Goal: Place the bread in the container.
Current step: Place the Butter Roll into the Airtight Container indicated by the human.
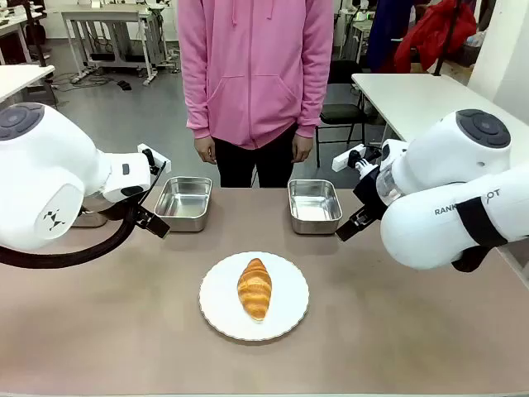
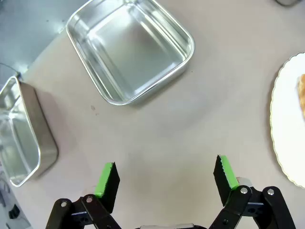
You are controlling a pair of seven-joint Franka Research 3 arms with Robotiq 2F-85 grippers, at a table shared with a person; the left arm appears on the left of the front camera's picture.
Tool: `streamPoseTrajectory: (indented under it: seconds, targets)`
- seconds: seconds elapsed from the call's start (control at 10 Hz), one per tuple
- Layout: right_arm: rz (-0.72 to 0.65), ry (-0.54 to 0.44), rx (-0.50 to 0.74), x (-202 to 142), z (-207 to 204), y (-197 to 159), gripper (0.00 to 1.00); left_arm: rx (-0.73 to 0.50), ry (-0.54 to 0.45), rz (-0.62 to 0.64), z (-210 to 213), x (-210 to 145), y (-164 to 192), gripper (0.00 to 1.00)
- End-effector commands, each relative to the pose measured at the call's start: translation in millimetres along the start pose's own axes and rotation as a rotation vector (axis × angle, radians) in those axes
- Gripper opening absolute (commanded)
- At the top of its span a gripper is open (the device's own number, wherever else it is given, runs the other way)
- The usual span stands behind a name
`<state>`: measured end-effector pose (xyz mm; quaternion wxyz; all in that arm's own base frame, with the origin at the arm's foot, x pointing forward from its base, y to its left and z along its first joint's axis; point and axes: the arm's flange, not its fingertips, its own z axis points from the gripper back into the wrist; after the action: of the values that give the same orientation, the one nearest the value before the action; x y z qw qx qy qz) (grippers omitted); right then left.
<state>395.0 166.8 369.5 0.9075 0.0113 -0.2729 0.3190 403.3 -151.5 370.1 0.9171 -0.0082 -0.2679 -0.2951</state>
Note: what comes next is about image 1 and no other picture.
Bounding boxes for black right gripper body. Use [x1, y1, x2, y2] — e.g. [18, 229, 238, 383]
[352, 164, 389, 222]

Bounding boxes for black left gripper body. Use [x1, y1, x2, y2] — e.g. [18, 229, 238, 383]
[131, 202, 151, 228]

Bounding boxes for steel rectangular container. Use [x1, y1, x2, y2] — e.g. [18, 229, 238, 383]
[153, 175, 214, 233]
[287, 178, 344, 236]

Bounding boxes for golden croissant bread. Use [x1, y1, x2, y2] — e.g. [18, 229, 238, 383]
[236, 257, 274, 324]

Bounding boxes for person's left hand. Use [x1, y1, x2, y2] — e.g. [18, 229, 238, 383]
[290, 133, 312, 164]

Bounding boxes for person's right hand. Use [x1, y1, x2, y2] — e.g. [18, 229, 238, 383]
[194, 135, 218, 166]

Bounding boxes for black office chair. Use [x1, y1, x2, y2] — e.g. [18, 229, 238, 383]
[315, 59, 375, 167]

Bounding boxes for white scalloped plate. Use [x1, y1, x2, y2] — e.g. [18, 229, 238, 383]
[198, 251, 311, 342]

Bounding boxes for large white side table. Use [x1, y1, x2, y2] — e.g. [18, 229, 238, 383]
[350, 72, 529, 144]

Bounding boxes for black trousers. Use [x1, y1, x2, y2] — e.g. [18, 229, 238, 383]
[212, 122, 299, 189]

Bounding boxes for pink hoodie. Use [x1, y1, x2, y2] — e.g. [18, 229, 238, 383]
[177, 0, 336, 151]

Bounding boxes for red jacket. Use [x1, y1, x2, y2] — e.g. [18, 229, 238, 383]
[393, 0, 479, 74]

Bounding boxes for black vertical pole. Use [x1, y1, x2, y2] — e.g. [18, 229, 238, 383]
[431, 0, 460, 78]

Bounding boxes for small white side table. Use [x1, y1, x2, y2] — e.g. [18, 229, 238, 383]
[0, 64, 56, 105]

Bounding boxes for white metal workbench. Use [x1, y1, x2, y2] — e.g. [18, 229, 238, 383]
[60, 7, 169, 87]

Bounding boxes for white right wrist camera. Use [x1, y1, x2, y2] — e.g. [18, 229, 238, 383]
[331, 145, 367, 172]

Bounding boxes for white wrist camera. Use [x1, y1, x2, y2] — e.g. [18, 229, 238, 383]
[136, 142, 173, 174]
[331, 145, 367, 172]

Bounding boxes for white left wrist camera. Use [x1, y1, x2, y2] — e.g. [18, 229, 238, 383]
[136, 142, 173, 174]

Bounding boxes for black sleeved arm cable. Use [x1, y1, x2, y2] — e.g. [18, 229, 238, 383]
[0, 197, 144, 270]

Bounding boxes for black strap on arm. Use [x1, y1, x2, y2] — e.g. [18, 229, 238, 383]
[455, 197, 510, 250]

